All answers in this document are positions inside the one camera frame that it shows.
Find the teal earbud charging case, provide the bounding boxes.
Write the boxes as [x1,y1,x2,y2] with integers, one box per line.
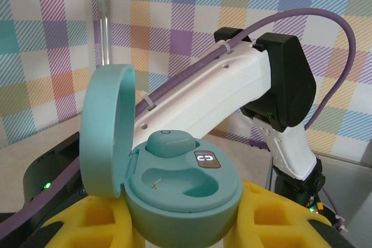
[78,63,244,245]

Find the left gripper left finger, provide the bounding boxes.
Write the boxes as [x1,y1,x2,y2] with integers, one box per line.
[40,194,146,248]

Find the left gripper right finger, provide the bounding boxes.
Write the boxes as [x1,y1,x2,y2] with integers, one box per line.
[222,178,353,248]

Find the teal wireless earbud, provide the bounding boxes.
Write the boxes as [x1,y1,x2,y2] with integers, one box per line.
[145,130,196,159]

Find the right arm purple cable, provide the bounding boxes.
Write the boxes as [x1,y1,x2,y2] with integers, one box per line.
[0,8,357,237]

